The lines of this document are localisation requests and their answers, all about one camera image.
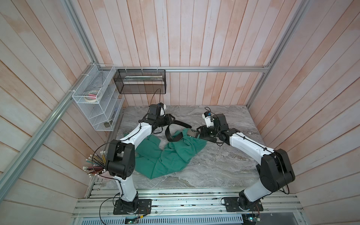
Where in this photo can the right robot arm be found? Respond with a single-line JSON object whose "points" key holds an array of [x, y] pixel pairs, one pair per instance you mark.
{"points": [[274, 166]]}

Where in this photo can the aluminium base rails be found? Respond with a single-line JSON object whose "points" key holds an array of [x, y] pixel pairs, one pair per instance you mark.
{"points": [[178, 201]]}

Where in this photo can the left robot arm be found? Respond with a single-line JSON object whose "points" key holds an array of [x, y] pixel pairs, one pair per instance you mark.
{"points": [[121, 160]]}

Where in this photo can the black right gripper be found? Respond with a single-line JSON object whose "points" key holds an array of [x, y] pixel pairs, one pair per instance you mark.
{"points": [[203, 131]]}

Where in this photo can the green trousers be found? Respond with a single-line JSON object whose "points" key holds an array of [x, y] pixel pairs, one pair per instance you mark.
{"points": [[154, 162]]}

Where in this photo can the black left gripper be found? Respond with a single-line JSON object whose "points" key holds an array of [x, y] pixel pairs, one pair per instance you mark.
{"points": [[168, 119]]}

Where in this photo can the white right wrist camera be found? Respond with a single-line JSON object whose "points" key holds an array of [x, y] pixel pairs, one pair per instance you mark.
{"points": [[209, 121]]}

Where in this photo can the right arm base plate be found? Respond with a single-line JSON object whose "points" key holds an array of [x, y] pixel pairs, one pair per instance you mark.
{"points": [[241, 204]]}

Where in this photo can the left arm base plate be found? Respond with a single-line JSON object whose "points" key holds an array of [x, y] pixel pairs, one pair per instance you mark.
{"points": [[142, 206]]}

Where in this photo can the black wire mesh basket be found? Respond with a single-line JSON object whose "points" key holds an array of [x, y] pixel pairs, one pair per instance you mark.
{"points": [[140, 81]]}

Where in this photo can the tape roll on shelf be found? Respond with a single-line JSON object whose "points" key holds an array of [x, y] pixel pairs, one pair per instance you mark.
{"points": [[92, 96]]}

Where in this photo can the white wire mesh shelf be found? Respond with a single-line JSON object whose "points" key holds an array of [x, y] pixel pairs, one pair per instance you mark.
{"points": [[102, 115]]}

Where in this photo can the cup of coloured pencils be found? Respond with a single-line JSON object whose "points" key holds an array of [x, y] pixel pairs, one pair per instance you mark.
{"points": [[96, 164]]}

